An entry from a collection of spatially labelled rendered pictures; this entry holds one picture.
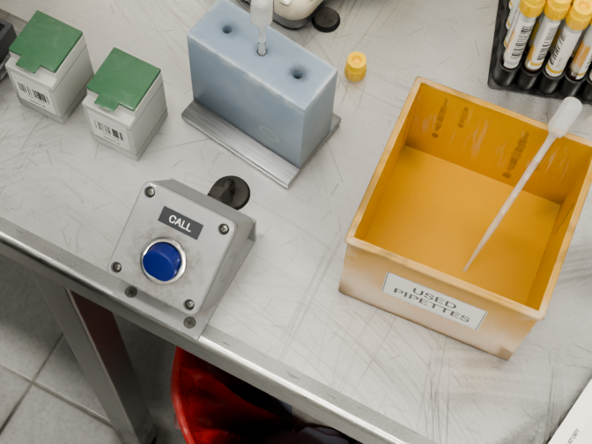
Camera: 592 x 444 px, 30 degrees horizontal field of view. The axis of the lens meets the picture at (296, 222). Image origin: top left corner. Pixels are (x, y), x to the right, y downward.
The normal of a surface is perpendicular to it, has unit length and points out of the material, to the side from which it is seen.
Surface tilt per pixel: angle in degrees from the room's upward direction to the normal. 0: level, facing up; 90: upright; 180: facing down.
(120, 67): 0
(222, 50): 0
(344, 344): 0
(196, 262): 30
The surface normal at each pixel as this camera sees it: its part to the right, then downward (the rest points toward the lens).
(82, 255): 0.04, -0.40
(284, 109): -0.58, 0.74
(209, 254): -0.21, 0.06
